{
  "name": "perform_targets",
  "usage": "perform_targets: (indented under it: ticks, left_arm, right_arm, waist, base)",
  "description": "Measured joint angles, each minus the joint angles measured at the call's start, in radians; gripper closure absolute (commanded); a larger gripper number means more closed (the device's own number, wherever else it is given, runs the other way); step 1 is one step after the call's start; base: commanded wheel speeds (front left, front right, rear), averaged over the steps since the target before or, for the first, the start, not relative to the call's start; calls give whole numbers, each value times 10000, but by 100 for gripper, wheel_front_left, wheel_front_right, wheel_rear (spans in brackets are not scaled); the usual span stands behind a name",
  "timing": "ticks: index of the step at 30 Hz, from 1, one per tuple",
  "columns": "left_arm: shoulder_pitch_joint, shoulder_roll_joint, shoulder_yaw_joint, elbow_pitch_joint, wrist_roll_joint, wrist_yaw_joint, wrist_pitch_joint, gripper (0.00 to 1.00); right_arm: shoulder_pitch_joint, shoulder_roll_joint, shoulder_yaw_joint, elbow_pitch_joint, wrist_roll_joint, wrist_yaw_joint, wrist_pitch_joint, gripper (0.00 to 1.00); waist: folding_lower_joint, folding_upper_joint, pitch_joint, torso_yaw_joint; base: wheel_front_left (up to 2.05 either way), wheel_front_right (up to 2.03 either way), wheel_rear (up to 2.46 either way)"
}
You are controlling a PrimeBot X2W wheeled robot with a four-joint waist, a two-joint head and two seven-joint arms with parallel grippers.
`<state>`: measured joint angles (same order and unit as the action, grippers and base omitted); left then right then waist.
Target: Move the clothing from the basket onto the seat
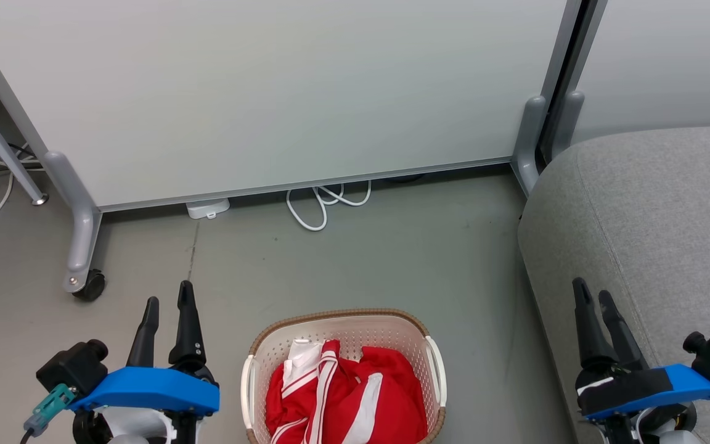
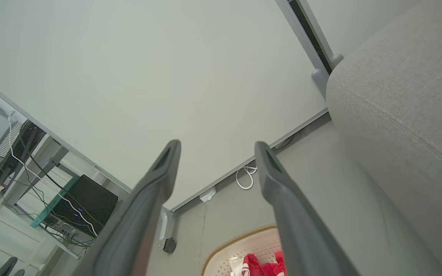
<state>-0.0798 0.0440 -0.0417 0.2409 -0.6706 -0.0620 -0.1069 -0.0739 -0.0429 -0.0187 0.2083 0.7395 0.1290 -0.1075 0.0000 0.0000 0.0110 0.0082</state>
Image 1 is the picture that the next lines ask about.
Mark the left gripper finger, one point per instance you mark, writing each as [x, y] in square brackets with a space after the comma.
[187, 333]
[144, 339]

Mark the black caster wheel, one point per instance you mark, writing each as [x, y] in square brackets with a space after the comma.
[92, 287]

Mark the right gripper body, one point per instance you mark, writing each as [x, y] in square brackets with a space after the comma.
[623, 431]

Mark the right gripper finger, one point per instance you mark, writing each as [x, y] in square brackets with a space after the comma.
[592, 339]
[626, 345]

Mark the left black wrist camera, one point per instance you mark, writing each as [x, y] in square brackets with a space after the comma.
[74, 367]

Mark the red and white garment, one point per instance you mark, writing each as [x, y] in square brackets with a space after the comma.
[392, 385]

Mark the wide white partition panel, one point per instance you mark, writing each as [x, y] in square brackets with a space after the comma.
[269, 92]

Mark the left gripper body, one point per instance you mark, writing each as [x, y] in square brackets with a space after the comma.
[136, 425]

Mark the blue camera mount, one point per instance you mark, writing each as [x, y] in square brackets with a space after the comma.
[681, 385]
[151, 391]

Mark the narrow white partition panel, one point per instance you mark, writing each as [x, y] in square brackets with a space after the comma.
[669, 61]

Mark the grey fabric sofa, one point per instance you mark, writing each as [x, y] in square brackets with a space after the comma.
[669, 216]

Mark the white power adapter box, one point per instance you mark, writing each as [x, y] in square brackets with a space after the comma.
[207, 208]

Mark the right blue camera mount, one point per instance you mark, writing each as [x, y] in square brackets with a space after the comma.
[681, 385]

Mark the white perforated laundry basket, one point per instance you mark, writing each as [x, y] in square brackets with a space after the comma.
[355, 327]

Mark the left blue camera mount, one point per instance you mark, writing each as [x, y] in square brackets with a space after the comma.
[151, 391]

